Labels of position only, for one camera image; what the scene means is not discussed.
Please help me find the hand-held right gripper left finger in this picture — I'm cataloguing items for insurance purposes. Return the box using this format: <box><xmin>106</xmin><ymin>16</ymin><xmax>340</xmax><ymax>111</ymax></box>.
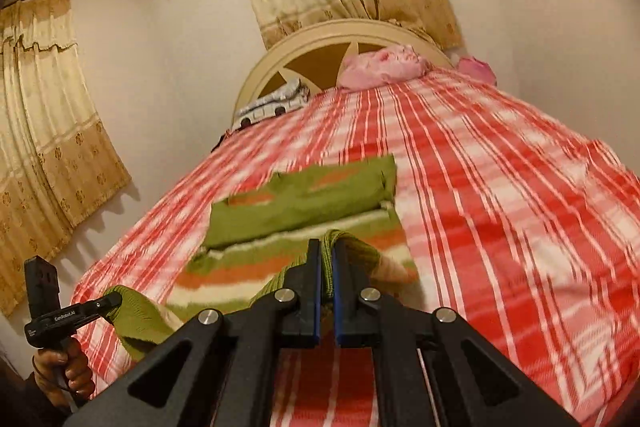
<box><xmin>65</xmin><ymin>238</ymin><xmax>324</xmax><ymax>427</ymax></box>

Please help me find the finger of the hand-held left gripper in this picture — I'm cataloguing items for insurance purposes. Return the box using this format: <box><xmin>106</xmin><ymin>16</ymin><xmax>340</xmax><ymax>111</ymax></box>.
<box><xmin>92</xmin><ymin>292</ymin><xmax>124</xmax><ymax>319</ymax></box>

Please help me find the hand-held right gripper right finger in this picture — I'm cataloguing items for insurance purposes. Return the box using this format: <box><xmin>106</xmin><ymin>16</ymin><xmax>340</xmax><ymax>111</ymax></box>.
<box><xmin>332</xmin><ymin>239</ymin><xmax>581</xmax><ymax>427</ymax></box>

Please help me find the green orange striped sweater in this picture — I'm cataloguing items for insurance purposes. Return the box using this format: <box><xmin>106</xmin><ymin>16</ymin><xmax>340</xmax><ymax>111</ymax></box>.
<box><xmin>102</xmin><ymin>155</ymin><xmax>422</xmax><ymax>364</ymax></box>

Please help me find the person's left forearm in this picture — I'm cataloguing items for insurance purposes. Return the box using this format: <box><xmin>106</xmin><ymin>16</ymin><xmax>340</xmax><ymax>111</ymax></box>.
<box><xmin>0</xmin><ymin>371</ymin><xmax>72</xmax><ymax>427</ymax></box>

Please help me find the person's left hand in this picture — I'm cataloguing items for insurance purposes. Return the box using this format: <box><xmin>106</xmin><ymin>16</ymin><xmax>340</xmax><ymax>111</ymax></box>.
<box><xmin>32</xmin><ymin>337</ymin><xmax>96</xmax><ymax>401</ymax></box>

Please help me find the wide beige floral curtain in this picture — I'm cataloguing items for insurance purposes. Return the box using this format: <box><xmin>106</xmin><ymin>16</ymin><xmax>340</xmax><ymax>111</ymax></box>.
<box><xmin>0</xmin><ymin>0</ymin><xmax>133</xmax><ymax>319</ymax></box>

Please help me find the dark cloth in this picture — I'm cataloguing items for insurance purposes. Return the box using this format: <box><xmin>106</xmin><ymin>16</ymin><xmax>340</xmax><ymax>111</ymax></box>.
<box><xmin>211</xmin><ymin>131</ymin><xmax>237</xmax><ymax>154</ymax></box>

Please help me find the red plaid bed sheet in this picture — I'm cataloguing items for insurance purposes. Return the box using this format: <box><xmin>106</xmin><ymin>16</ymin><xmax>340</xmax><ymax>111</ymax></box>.
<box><xmin>69</xmin><ymin>69</ymin><xmax>640</xmax><ymax>427</ymax></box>

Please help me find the grey white patterned pillow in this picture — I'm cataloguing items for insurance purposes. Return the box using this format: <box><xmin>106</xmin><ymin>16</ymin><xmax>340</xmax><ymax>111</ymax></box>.
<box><xmin>234</xmin><ymin>78</ymin><xmax>311</xmax><ymax>130</ymax></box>

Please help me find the pink pillow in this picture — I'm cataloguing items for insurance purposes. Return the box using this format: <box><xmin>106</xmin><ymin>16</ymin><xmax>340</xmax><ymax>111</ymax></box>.
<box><xmin>337</xmin><ymin>46</ymin><xmax>429</xmax><ymax>89</ymax></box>

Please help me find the cream wooden headboard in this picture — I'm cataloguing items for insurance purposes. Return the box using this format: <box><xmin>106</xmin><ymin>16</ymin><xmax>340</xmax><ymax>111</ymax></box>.
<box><xmin>233</xmin><ymin>19</ymin><xmax>457</xmax><ymax>130</ymax></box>

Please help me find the small pink cloth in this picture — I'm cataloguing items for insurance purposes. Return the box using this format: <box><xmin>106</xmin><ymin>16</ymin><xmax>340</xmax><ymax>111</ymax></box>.
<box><xmin>457</xmin><ymin>55</ymin><xmax>497</xmax><ymax>86</ymax></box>

